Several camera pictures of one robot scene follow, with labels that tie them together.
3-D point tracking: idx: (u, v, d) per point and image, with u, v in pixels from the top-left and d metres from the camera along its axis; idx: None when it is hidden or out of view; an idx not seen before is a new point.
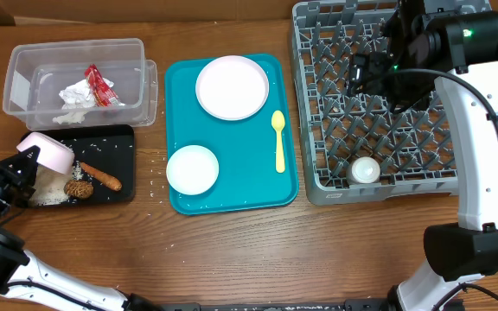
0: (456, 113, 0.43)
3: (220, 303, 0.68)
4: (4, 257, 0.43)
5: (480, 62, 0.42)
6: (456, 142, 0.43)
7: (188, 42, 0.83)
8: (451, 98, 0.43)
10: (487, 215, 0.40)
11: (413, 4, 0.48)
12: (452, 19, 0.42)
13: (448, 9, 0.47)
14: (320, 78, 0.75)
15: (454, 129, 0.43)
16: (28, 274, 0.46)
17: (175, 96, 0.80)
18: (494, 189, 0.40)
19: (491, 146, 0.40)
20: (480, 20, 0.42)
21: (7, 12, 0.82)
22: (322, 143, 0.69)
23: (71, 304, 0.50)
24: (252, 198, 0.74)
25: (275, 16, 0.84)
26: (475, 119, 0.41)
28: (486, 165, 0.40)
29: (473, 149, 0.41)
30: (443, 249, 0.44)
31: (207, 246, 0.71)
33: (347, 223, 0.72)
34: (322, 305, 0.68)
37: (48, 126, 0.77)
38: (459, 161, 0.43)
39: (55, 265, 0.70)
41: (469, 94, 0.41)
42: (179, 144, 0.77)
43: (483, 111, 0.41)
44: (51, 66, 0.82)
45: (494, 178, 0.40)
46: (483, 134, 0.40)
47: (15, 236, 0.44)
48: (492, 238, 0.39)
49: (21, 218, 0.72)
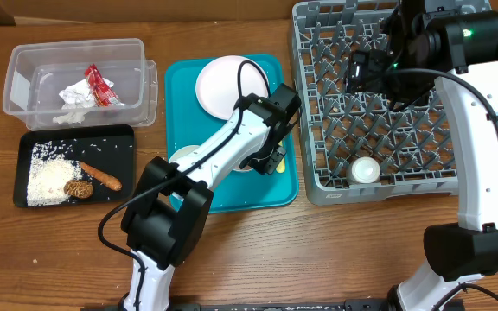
0: (456, 113, 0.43)
3: (221, 303, 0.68)
4: (161, 246, 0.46)
5: (481, 63, 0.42)
6: (456, 142, 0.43)
7: (188, 41, 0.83)
8: (451, 98, 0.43)
10: (486, 215, 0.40)
11: (412, 6, 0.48)
12: (452, 19, 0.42)
13: (449, 8, 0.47)
14: (320, 78, 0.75)
15: (454, 129, 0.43)
16: (147, 265, 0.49)
17: (175, 96, 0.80)
18: (494, 189, 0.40)
19: (491, 146, 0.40)
20: (480, 21, 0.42)
21: (7, 12, 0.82)
22: (322, 143, 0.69)
23: (135, 291, 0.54)
24: (252, 198, 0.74)
25: (275, 16, 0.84)
26: (475, 118, 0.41)
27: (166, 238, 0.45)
28: (486, 166, 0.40)
29: (475, 149, 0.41)
30: (443, 249, 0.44)
31: (208, 247, 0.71)
33: (346, 223, 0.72)
34: (322, 305, 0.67)
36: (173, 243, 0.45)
37: (48, 126, 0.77)
38: (460, 161, 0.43)
39: (54, 266, 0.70)
41: (469, 95, 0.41)
42: (179, 144, 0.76)
43: (483, 111, 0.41)
44: (51, 66, 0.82)
45: (494, 178, 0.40)
46: (483, 134, 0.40)
47: (180, 255, 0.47)
48: (492, 238, 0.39)
49: (22, 218, 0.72)
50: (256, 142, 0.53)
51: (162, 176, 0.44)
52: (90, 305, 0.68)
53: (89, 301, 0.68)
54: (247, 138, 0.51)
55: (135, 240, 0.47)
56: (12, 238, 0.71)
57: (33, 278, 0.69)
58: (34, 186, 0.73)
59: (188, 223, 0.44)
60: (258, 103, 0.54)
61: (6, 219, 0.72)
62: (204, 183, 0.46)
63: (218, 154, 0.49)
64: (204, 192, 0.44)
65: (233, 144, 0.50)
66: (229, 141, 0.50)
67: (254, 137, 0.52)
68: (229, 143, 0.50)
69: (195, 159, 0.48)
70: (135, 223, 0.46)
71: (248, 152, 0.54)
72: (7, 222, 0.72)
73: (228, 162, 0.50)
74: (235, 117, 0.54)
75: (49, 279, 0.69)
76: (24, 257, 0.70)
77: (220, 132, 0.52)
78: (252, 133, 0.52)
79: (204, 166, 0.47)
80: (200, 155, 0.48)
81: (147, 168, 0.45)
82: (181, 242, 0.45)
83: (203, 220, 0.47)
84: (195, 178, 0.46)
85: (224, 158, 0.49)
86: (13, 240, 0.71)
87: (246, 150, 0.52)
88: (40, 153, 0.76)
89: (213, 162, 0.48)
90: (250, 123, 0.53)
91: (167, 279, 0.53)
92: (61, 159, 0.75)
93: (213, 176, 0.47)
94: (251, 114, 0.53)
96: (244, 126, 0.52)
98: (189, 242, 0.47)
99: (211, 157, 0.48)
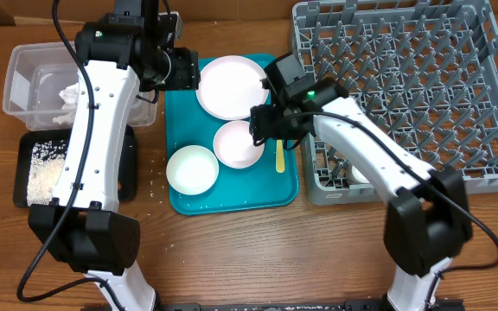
0: (334, 138, 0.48)
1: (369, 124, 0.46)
3: (220, 303, 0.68)
4: (104, 263, 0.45)
5: (331, 101, 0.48)
6: (354, 161, 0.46)
7: (188, 41, 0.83)
8: (326, 130, 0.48)
10: (392, 182, 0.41)
11: (272, 80, 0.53)
12: (300, 92, 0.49)
13: (303, 75, 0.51)
14: (320, 78, 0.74)
15: (342, 150, 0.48)
16: (105, 277, 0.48)
17: (176, 97, 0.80)
18: (387, 167, 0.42)
19: (367, 142, 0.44)
20: (322, 87, 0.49)
21: (8, 11, 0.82)
22: (322, 143, 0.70)
23: (112, 303, 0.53)
24: (252, 198, 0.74)
25: (275, 16, 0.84)
26: (344, 132, 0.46)
27: (100, 258, 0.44)
28: (370, 153, 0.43)
29: (360, 151, 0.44)
30: (395, 244, 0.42)
31: (207, 246, 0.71)
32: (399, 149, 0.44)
33: (347, 223, 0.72)
34: (322, 305, 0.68)
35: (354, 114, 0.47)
36: (109, 258, 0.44)
37: (48, 126, 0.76)
38: (360, 169, 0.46)
39: (54, 265, 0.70)
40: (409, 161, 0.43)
41: (333, 119, 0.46)
42: (179, 144, 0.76)
43: (347, 123, 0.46)
44: (51, 65, 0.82)
45: (386, 161, 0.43)
46: (357, 137, 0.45)
47: (126, 260, 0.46)
48: (405, 194, 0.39)
49: (22, 218, 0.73)
50: (127, 92, 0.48)
51: (50, 224, 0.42)
52: (90, 305, 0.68)
53: (89, 301, 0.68)
54: (112, 104, 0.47)
55: (78, 265, 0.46)
56: (12, 238, 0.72)
57: (33, 278, 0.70)
58: (34, 186, 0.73)
59: (106, 243, 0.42)
60: (100, 43, 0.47)
61: (6, 220, 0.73)
62: (97, 204, 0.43)
63: (91, 154, 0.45)
64: (100, 218, 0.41)
65: (99, 126, 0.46)
66: (93, 121, 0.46)
67: (125, 73, 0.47)
68: (93, 123, 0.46)
69: (73, 179, 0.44)
70: (67, 259, 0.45)
71: (130, 101, 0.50)
72: (7, 222, 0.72)
73: (111, 144, 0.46)
74: (82, 79, 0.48)
75: (49, 278, 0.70)
76: (24, 257, 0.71)
77: (78, 121, 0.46)
78: (118, 74, 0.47)
79: (85, 181, 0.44)
80: (72, 169, 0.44)
81: (32, 224, 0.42)
82: (114, 256, 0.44)
83: (124, 225, 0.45)
84: (83, 203, 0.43)
85: (101, 157, 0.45)
86: (14, 240, 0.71)
87: (121, 111, 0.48)
88: (40, 153, 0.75)
89: (92, 168, 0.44)
90: (109, 68, 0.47)
91: (134, 275, 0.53)
92: (62, 159, 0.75)
93: (104, 183, 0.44)
94: (98, 66, 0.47)
96: (98, 89, 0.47)
98: (128, 247, 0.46)
99: (86, 161, 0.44)
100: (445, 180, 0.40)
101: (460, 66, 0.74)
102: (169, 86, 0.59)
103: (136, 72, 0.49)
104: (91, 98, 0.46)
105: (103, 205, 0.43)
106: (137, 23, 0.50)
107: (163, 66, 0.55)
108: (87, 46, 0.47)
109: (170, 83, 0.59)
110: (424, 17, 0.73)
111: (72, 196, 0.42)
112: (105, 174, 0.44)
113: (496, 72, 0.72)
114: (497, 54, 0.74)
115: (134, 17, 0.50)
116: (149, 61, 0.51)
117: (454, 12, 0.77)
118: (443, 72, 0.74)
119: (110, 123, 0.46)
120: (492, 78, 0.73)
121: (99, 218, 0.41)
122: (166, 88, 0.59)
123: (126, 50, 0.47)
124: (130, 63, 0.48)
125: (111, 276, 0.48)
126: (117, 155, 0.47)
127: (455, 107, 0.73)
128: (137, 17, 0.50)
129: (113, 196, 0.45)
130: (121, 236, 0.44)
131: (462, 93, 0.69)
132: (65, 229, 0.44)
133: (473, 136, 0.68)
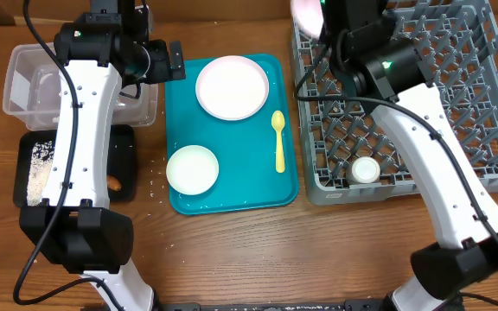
0: (399, 137, 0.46)
1: (450, 142, 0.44)
3: (220, 303, 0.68)
4: (98, 263, 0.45)
5: (406, 87, 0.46)
6: (417, 174, 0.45)
7: (188, 42, 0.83)
8: (393, 127, 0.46)
10: (462, 232, 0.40)
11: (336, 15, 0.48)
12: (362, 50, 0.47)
13: (374, 21, 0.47)
14: (320, 78, 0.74)
15: (407, 154, 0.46)
16: (102, 276, 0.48)
17: (175, 97, 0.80)
18: (461, 205, 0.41)
19: (444, 166, 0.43)
20: (397, 52, 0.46)
21: (8, 11, 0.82)
22: (322, 143, 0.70)
23: (111, 302, 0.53)
24: (252, 198, 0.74)
25: (275, 16, 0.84)
26: (419, 141, 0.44)
27: (95, 257, 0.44)
28: (445, 181, 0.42)
29: (430, 169, 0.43)
30: (432, 276, 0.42)
31: (207, 246, 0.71)
32: (478, 186, 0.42)
33: (346, 223, 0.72)
34: (322, 305, 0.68)
35: (436, 117, 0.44)
36: (104, 257, 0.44)
37: (48, 126, 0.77)
38: (422, 184, 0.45)
39: (54, 265, 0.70)
40: (484, 206, 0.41)
41: (409, 121, 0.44)
42: (179, 144, 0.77)
43: (425, 131, 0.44)
44: (51, 66, 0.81)
45: (459, 196, 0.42)
46: (432, 154, 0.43)
47: (121, 257, 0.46)
48: (474, 254, 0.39)
49: None
50: (111, 88, 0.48)
51: (41, 224, 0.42)
52: (90, 305, 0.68)
53: (89, 301, 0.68)
54: (96, 101, 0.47)
55: (72, 267, 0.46)
56: (13, 238, 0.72)
57: (33, 278, 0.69)
58: (33, 186, 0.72)
59: (98, 241, 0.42)
60: (79, 43, 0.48)
61: (7, 220, 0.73)
62: (87, 201, 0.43)
63: (77, 153, 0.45)
64: (93, 215, 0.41)
65: (86, 125, 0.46)
66: (78, 118, 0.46)
67: (107, 71, 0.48)
68: (79, 122, 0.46)
69: (62, 179, 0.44)
70: (61, 261, 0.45)
71: (115, 98, 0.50)
72: (7, 222, 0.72)
73: (96, 142, 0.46)
74: (63, 80, 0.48)
75: (49, 278, 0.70)
76: (25, 257, 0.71)
77: (62, 121, 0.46)
78: (100, 72, 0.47)
79: (73, 180, 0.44)
80: (59, 169, 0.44)
81: (22, 226, 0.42)
82: (109, 254, 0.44)
83: (118, 222, 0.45)
84: (73, 202, 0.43)
85: (89, 155, 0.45)
86: (15, 241, 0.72)
87: (105, 110, 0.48)
88: (39, 152, 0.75)
89: (80, 166, 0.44)
90: (89, 66, 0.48)
91: (130, 274, 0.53)
92: None
93: (92, 180, 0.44)
94: (79, 65, 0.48)
96: (79, 88, 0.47)
98: (122, 244, 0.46)
99: (73, 160, 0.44)
100: None
101: (460, 66, 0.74)
102: (152, 80, 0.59)
103: (117, 70, 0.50)
104: (74, 97, 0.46)
105: (93, 203, 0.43)
106: (115, 22, 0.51)
107: (143, 61, 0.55)
108: (67, 46, 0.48)
109: (151, 78, 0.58)
110: (424, 17, 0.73)
111: (61, 195, 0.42)
112: (93, 173, 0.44)
113: (496, 72, 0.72)
114: None
115: (111, 15, 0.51)
116: (130, 58, 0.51)
117: (454, 12, 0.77)
118: (443, 72, 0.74)
119: (95, 121, 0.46)
120: (492, 78, 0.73)
121: (92, 216, 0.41)
122: (148, 82, 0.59)
123: (106, 47, 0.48)
124: (111, 60, 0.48)
125: (107, 274, 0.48)
126: (105, 152, 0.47)
127: (455, 107, 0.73)
128: (114, 15, 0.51)
129: (104, 193, 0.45)
130: (114, 232, 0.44)
131: (462, 93, 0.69)
132: (58, 229, 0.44)
133: (473, 135, 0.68)
